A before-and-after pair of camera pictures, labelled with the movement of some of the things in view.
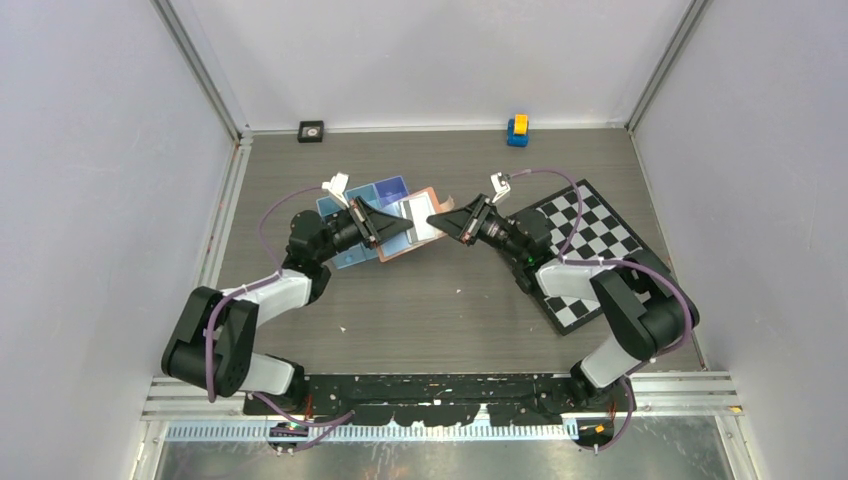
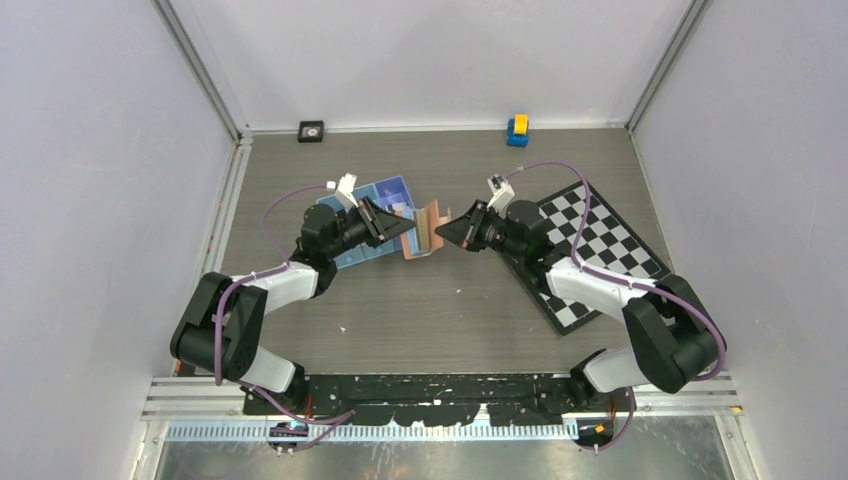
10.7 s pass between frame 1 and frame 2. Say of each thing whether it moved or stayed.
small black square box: stayed
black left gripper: stayed
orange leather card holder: moved
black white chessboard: stayed
